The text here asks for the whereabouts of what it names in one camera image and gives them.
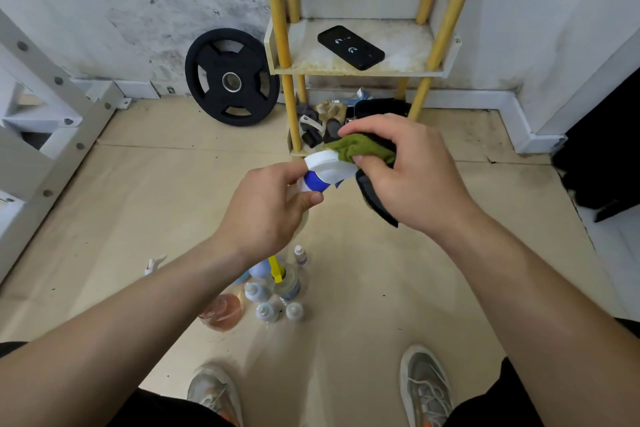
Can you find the black shorts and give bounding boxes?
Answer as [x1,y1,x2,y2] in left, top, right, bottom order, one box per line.
[0,316,640,427]

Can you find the tan fuzzy glove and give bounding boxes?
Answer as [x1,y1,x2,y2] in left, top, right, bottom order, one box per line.
[313,100,349,125]

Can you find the white plastic scoop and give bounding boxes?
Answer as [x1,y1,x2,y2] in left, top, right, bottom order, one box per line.
[298,113,326,135]

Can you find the person's right grey shoe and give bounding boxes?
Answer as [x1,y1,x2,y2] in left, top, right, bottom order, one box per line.
[399,345,455,427]

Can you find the black clip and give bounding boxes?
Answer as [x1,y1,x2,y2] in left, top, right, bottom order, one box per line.
[301,126,326,149]

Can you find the clear bottle yellow green sprayer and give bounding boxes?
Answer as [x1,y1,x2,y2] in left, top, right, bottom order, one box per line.
[267,255,303,302]

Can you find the person's left grey shoe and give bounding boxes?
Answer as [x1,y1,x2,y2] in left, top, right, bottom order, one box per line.
[186,364,245,427]

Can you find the white shelf yellow poles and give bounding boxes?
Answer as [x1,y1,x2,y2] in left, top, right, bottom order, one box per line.
[259,0,491,158]

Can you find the round white bottle blue-tipped sprayer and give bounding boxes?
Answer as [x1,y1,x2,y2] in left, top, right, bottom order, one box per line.
[295,149,360,238]

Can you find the orange spray bottle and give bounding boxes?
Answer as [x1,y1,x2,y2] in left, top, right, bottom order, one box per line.
[198,291,245,333]

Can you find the black weight plate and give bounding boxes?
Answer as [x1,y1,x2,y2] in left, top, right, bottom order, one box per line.
[184,28,281,128]

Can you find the black phone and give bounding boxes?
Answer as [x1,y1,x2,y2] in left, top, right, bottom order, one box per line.
[317,25,387,72]

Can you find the white spray bottle teal label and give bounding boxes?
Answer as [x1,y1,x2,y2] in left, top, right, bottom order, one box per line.
[143,254,169,278]

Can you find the green microfibre cloth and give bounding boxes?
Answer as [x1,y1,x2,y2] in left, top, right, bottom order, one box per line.
[322,131,401,229]

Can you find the person's right hand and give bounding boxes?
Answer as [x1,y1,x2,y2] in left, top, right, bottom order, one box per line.
[338,113,481,244]

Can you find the person's grey shoe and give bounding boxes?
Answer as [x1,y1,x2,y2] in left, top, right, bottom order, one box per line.
[186,364,245,427]
[399,345,455,427]

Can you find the white metal rack frame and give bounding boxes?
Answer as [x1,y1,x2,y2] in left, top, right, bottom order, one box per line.
[0,9,133,285]

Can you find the person's left hand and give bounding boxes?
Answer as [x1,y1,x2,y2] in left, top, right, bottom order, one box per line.
[212,159,325,268]

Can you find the person's left forearm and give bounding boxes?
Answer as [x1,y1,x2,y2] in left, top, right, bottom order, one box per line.
[0,236,256,427]

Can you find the person's right forearm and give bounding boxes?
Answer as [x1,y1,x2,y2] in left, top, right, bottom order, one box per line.
[442,211,640,427]

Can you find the pale blue bottle white sprayer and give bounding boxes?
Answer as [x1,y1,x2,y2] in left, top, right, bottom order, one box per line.
[248,259,273,281]

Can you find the blue white packet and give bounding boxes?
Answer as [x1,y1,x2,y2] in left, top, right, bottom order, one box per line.
[345,87,373,107]

